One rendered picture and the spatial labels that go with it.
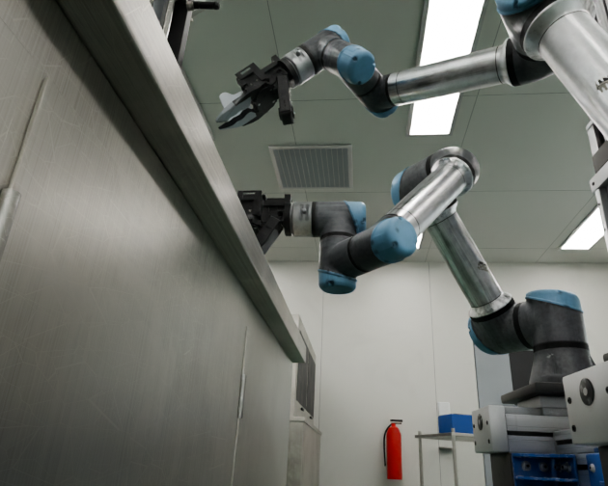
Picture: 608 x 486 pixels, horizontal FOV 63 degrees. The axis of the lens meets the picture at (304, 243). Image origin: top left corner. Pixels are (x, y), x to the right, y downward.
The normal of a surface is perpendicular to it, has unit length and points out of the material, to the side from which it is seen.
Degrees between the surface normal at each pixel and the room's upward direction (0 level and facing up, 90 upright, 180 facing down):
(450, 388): 90
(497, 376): 90
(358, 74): 135
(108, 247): 90
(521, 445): 90
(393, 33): 180
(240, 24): 180
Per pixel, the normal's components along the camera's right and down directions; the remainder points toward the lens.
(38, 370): 0.99, 0.00
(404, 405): -0.11, -0.40
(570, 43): -0.80, -0.19
